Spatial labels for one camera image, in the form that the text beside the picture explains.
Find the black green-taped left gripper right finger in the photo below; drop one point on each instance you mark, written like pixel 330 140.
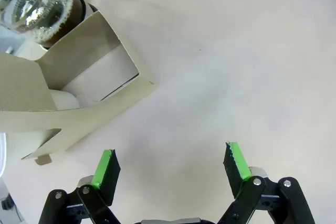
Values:
pixel 237 171

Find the brown cardboard cup carrier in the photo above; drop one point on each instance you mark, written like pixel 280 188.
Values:
pixel 78 129

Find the clear pitcher with dark drink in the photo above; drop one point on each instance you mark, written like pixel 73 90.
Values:
pixel 36 6

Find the black green-taped left gripper left finger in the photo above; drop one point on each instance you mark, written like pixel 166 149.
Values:
pixel 105 179

